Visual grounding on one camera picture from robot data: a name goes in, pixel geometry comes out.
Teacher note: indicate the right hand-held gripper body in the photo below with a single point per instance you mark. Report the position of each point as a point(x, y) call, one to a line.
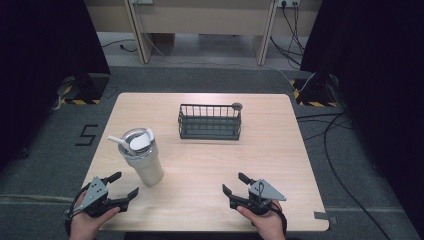
point(259, 197)

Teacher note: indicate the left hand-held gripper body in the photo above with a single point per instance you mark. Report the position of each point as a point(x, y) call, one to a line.
point(95, 196)

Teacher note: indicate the white tumbler cup with straw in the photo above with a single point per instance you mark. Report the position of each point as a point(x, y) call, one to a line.
point(143, 156)

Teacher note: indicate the person's right hand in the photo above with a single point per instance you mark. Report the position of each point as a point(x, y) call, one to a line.
point(265, 224)

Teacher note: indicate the person's left hand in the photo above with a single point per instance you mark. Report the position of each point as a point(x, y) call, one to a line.
point(87, 224)

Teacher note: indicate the black tape floor mark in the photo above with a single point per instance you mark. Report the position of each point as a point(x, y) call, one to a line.
point(87, 134)

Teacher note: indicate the grey tape strip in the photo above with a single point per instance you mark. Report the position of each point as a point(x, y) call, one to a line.
point(325, 216)

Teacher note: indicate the black stand base hazard tape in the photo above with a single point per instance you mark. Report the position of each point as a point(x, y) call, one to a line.
point(315, 93)
point(81, 90)

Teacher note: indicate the black curtain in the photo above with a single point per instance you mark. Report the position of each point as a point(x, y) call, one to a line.
point(373, 83)
point(43, 66)

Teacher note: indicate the beige wooden desk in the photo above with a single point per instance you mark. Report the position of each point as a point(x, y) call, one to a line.
point(203, 20)

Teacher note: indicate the white power strip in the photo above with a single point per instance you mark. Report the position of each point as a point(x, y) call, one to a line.
point(288, 2)

